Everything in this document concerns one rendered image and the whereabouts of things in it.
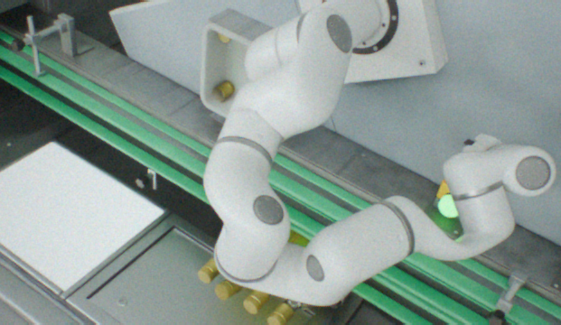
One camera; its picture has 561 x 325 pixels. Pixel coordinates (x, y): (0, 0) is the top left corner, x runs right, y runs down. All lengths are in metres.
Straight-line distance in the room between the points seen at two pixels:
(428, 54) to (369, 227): 0.45
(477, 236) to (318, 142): 0.54
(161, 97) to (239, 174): 0.87
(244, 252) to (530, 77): 0.64
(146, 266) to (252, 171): 0.72
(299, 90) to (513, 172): 0.34
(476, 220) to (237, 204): 0.37
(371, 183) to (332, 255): 0.54
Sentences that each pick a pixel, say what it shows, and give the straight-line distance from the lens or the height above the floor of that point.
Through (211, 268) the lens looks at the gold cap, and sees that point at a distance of 1.30.
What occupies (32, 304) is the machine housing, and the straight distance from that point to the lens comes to 1.45.
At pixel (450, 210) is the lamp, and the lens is 1.27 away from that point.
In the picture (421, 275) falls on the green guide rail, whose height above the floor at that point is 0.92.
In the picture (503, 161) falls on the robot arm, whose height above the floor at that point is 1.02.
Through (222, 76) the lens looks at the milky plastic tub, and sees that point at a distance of 1.53.
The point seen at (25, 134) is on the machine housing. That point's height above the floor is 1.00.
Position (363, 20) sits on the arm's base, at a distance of 1.12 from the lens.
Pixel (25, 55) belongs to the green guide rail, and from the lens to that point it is 1.86.
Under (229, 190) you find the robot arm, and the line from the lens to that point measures 0.77.
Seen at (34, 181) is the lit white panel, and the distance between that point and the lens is 1.70.
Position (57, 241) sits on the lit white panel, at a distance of 1.55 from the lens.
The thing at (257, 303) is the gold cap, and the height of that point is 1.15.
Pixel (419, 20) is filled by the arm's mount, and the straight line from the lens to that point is 1.17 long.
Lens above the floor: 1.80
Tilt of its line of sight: 41 degrees down
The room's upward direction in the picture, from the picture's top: 132 degrees counter-clockwise
